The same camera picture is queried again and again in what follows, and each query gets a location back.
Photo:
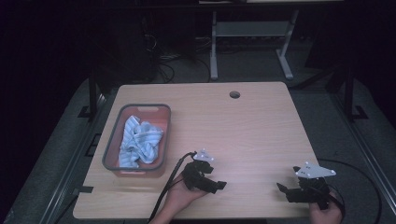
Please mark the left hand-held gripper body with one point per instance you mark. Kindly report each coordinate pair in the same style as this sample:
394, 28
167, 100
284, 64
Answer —
194, 174

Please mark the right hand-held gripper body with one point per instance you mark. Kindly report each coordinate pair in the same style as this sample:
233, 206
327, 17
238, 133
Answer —
313, 183

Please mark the person's left hand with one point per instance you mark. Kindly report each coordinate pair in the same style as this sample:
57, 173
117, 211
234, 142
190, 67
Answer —
180, 196

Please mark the person's right hand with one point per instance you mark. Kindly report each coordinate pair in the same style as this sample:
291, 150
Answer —
325, 215

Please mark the pink basket with grey rim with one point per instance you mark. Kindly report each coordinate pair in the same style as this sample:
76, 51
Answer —
162, 130

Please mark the blue white striped cloth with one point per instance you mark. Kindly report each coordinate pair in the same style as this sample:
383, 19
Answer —
140, 143

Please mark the grey metal stand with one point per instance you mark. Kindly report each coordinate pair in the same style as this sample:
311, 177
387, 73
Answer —
249, 29

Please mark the aluminium floor rail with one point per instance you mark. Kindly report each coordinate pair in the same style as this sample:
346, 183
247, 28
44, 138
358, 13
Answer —
71, 165
364, 149

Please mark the black frame post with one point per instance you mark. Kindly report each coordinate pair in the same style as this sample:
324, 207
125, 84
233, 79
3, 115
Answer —
349, 93
92, 93

